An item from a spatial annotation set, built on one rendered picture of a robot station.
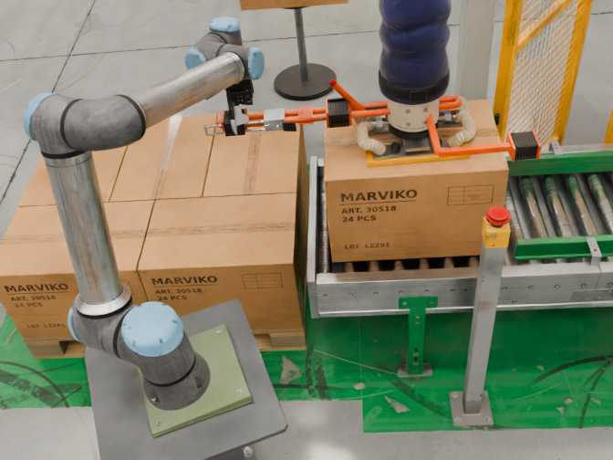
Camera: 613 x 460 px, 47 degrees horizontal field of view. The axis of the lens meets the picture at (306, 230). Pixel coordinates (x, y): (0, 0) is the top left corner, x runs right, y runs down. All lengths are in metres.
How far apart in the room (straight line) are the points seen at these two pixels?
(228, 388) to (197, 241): 0.90
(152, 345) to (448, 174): 1.09
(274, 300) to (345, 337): 0.43
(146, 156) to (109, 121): 1.63
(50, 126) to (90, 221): 0.27
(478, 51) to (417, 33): 1.32
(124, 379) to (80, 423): 0.93
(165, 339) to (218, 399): 0.27
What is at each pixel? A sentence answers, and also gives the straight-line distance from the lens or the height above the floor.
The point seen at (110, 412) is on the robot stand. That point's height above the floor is 0.75.
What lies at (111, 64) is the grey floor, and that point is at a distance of 5.15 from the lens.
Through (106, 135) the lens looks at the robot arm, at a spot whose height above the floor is 1.55.
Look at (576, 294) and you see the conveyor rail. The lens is 2.65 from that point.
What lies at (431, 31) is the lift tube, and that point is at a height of 1.40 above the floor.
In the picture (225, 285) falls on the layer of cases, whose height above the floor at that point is 0.44.
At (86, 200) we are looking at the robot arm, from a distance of 1.78.
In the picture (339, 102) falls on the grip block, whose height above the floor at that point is 1.10.
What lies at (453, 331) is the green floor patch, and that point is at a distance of 3.08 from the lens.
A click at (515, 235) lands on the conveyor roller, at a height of 0.55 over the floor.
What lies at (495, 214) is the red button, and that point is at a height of 1.04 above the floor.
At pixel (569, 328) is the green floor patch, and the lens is 3.17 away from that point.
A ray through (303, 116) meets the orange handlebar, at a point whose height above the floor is 1.09.
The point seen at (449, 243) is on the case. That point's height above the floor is 0.62.
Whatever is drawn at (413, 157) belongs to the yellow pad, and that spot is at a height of 0.97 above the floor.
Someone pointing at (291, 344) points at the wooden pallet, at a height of 0.04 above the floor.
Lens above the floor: 2.44
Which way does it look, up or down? 44 degrees down
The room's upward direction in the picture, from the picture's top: 7 degrees counter-clockwise
